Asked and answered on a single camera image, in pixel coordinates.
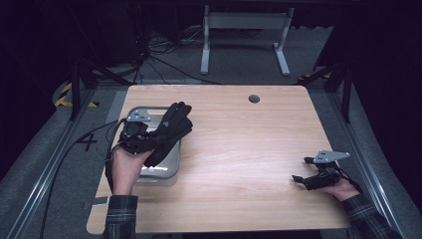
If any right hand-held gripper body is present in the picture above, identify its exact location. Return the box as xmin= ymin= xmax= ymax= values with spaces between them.
xmin=304 ymin=149 xmax=351 ymax=191

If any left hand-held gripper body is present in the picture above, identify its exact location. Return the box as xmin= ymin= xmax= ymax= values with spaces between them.
xmin=117 ymin=109 xmax=158 ymax=156

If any person's right hand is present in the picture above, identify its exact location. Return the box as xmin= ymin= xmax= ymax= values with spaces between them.
xmin=318 ymin=179 xmax=361 ymax=203

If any black metal stand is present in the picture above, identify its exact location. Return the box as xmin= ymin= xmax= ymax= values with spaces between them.
xmin=298 ymin=61 xmax=353 ymax=124
xmin=69 ymin=59 xmax=134 ymax=121

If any grey tape strip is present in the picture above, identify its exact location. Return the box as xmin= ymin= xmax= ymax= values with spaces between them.
xmin=82 ymin=196 xmax=110 ymax=210

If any yellow black hazard tape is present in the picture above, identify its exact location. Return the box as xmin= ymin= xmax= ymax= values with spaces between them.
xmin=54 ymin=82 xmax=101 ymax=109

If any right hand-held gripper cable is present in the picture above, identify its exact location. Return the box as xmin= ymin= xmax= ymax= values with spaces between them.
xmin=337 ymin=168 xmax=364 ymax=194

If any hand-held gripper cable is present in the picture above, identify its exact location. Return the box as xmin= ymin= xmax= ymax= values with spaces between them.
xmin=337 ymin=168 xmax=364 ymax=194
xmin=105 ymin=118 xmax=129 ymax=194

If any left hand-held gripper cable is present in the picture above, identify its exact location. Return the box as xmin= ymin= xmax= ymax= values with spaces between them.
xmin=105 ymin=118 xmax=129 ymax=194

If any aluminium floor rail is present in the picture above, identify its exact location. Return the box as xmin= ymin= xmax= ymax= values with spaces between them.
xmin=4 ymin=88 xmax=98 ymax=239
xmin=326 ymin=91 xmax=407 ymax=239

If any long black floor cable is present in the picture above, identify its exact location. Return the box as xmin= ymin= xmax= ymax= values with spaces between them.
xmin=38 ymin=119 xmax=119 ymax=239

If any bundle of floor cables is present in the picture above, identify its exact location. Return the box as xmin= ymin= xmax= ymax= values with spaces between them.
xmin=132 ymin=26 xmax=222 ymax=86

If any white metal desk frame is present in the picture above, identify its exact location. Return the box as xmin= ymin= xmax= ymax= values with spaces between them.
xmin=200 ymin=4 xmax=296 ymax=77

